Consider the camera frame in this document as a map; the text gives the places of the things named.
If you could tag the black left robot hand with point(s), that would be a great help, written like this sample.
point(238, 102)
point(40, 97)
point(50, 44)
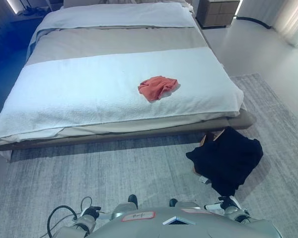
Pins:
point(89, 212)

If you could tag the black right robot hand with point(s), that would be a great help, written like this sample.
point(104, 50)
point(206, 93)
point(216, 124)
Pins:
point(222, 206)

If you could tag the orange garment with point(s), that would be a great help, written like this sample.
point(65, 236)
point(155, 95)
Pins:
point(157, 87)

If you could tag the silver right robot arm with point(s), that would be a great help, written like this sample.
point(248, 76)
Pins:
point(239, 214)

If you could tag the wooden basket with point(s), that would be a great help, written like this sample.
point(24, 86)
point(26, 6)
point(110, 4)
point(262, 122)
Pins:
point(208, 138)

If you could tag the beige bed sheet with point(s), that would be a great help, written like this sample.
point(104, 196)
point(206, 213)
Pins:
point(114, 43)

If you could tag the white fabric tag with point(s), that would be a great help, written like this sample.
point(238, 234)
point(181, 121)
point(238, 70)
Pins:
point(204, 179)

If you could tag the silver right robot leg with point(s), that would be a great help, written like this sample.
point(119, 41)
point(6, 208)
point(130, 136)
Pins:
point(187, 205)

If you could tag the silver robot leg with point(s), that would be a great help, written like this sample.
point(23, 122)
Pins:
point(187, 205)
point(124, 208)

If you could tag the silver left robot leg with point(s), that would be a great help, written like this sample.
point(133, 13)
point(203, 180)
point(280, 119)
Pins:
point(124, 208)

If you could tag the black left robot foot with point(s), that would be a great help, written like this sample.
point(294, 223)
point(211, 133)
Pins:
point(132, 199)

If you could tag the black robot foot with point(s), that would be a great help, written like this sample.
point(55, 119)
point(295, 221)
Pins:
point(132, 199)
point(173, 202)

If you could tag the black garment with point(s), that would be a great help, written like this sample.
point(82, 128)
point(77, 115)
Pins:
point(228, 161)

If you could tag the grey woven rug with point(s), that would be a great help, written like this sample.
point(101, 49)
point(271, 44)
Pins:
point(114, 173)

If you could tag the silver robot torso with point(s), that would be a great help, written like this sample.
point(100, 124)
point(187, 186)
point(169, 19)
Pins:
point(178, 223)

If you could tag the black right robot foot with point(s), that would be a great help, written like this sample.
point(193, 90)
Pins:
point(173, 202)

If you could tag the cream mattress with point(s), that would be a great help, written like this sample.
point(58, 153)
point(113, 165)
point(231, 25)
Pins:
point(139, 124)

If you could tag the brown wooden nightstand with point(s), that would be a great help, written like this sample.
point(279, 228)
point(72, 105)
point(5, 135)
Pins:
point(217, 12)

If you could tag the white curtain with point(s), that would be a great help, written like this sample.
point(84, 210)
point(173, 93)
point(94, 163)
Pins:
point(291, 19)

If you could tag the beige upholstered bed frame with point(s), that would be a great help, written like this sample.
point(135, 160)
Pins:
point(238, 121)

